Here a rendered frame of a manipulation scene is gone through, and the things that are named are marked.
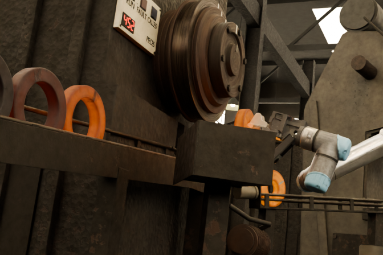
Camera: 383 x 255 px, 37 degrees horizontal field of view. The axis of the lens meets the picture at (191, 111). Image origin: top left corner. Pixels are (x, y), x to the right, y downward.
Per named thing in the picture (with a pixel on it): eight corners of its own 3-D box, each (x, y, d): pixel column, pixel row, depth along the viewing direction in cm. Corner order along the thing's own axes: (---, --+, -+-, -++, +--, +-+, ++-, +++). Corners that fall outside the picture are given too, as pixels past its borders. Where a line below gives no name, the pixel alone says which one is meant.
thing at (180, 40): (162, 103, 195) (179, -24, 207) (211, 135, 237) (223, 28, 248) (180, 103, 193) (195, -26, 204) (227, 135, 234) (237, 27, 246)
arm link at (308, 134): (314, 153, 191) (309, 148, 184) (301, 149, 193) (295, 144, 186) (321, 132, 192) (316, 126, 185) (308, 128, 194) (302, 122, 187)
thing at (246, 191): (232, 199, 236) (232, 184, 237) (249, 200, 241) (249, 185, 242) (241, 198, 231) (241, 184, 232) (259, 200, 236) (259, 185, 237)
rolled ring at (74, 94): (60, 91, 136) (48, 91, 137) (69, 167, 140) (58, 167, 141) (102, 79, 153) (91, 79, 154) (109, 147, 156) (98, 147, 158)
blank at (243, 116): (233, 106, 193) (243, 105, 192) (247, 112, 207) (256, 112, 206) (232, 152, 191) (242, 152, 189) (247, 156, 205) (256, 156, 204)
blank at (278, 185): (262, 213, 241) (268, 213, 239) (249, 179, 239) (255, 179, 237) (284, 197, 251) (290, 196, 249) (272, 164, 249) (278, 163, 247)
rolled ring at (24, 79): (70, 75, 139) (58, 75, 140) (18, 59, 122) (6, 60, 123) (63, 152, 137) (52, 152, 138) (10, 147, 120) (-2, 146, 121)
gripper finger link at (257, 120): (247, 110, 200) (272, 117, 196) (241, 126, 199) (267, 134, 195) (244, 108, 197) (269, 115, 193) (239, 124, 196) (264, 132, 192)
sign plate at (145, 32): (113, 27, 182) (121, -25, 187) (149, 56, 205) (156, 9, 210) (119, 27, 181) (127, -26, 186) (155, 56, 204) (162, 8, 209)
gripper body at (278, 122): (276, 115, 199) (310, 124, 194) (268, 139, 198) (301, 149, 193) (271, 110, 193) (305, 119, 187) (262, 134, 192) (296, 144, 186)
